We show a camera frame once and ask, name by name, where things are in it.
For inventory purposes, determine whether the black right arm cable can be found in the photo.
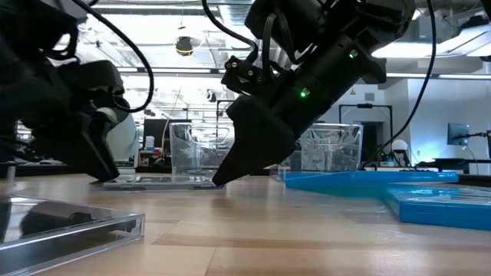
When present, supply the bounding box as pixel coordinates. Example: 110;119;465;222
360;0;439;170

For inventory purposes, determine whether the clear jewel case black tray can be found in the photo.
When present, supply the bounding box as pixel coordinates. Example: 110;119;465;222
0;194;146;276

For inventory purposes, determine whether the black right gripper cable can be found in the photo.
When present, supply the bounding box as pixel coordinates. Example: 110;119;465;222
201;0;293;77

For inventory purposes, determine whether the blue jewel case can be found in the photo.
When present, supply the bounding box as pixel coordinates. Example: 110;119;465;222
283;170;460;199
383;182;491;232

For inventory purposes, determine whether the black computer monitor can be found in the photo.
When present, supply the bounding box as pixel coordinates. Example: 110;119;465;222
142;118;172;154

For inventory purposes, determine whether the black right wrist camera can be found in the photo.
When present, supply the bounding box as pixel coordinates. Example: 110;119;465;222
221;55;285;97

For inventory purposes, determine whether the black ceiling dome camera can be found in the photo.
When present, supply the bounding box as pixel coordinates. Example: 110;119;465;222
175;36;194;58

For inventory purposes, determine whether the black wall monitor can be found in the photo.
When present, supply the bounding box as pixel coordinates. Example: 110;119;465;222
447;122;470;146

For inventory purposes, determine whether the black doorway frame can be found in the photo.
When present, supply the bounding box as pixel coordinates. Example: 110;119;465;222
339;103;394;169

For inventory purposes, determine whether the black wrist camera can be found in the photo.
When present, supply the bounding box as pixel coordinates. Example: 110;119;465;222
221;55;285;97
64;59;127;116

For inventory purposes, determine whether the clear plastic bin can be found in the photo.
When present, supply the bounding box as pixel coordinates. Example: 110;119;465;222
269;122;364;181
170;121;236;184

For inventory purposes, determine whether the clear jewel case silver disc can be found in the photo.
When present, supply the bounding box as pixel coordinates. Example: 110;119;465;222
90;174;226;192

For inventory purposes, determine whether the white dome lamp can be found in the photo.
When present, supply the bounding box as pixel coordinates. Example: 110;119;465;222
390;139;410;168

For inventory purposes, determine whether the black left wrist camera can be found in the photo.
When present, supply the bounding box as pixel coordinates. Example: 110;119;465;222
64;59;127;116

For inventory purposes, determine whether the black background table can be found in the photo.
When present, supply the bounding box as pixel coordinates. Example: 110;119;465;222
417;157;491;174

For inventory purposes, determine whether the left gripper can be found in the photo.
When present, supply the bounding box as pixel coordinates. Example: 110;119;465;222
0;61;121;182

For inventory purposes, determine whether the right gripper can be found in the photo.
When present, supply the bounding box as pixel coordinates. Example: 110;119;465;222
211;94;298;187

